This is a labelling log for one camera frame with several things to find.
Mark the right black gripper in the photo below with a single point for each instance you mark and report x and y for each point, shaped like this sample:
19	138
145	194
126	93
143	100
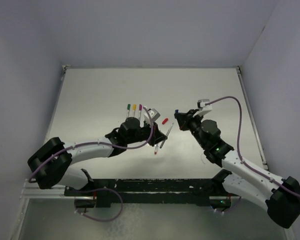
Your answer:
184	119

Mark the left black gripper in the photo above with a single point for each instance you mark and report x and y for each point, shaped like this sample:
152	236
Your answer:
158	136

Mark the blue-end white marker pen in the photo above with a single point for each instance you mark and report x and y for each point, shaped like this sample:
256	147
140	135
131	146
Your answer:
167	134

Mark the red-end white marker pen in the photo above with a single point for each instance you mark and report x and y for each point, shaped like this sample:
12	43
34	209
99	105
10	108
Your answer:
156	149

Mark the purple-end white marker pen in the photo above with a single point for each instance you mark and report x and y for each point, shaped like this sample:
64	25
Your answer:
139	114

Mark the yellow-end white marker pen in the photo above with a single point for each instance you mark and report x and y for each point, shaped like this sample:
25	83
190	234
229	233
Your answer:
133	113

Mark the green-end white marker pen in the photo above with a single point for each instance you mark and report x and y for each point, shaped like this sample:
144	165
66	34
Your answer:
127	113

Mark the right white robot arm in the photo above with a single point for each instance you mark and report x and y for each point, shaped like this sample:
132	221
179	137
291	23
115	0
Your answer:
278	196

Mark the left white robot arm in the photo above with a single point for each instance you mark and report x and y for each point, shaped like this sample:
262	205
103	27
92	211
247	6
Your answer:
52	164

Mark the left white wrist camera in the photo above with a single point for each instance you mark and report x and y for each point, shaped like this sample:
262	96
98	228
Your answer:
151	115

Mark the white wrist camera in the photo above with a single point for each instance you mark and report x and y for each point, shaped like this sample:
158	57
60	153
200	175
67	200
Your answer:
203	107
151	115

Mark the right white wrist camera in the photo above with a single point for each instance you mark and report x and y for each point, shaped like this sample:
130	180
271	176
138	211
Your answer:
203	107

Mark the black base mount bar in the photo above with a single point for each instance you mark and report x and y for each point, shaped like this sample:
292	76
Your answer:
202	192

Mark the aluminium frame rail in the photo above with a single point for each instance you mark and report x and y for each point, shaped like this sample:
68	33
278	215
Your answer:
260	174

